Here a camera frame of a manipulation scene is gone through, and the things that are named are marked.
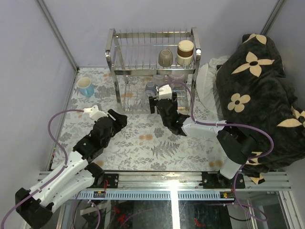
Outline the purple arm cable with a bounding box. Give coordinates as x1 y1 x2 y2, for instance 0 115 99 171
0 108 86 226
164 80 275 224

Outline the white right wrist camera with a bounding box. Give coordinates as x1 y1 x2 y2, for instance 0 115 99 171
158 84 172 100

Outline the white pillow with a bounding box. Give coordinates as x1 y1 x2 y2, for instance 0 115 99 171
196 56 229 115

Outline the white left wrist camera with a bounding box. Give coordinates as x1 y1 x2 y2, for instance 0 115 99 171
83 105 108 122

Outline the light blue mug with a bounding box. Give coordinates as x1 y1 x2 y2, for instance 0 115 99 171
77 77 94 97

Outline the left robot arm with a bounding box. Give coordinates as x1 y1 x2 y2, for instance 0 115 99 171
15 105 127 229

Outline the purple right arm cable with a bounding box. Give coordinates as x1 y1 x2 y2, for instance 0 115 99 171
164 80 275 224

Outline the cream and brown mug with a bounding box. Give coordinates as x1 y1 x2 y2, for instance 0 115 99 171
176 40 194 66

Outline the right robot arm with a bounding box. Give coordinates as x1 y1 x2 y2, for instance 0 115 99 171
149 93 257 188

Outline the black floral blanket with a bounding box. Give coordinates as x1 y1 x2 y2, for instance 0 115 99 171
215 33 305 184

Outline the left aluminium frame post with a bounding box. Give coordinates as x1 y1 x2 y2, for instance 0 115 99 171
35 0 79 72

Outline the floral tablecloth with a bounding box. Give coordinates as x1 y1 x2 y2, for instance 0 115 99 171
50 67 225 171

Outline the pink ribbed mug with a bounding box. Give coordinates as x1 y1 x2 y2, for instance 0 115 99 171
168 74 186 89

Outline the right aluminium frame post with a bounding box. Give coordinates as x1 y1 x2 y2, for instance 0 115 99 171
260 0 287 35

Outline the aluminium mounting rail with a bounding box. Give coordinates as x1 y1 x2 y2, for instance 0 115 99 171
69 170 291 201

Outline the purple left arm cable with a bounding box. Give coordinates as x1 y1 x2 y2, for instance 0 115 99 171
0 108 86 226

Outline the steel two-tier dish rack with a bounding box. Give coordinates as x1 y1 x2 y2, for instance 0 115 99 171
105 27 201 114

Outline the aluminium frame post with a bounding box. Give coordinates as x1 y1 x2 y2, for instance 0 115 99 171
260 0 287 35
35 0 79 72

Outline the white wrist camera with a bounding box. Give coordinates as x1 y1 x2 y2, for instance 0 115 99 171
158 84 172 100
83 105 108 122

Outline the grey-blue textured mug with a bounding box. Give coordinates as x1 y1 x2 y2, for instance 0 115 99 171
145 81 157 96

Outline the olive grey mug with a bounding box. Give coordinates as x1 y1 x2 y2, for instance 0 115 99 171
158 48 173 67

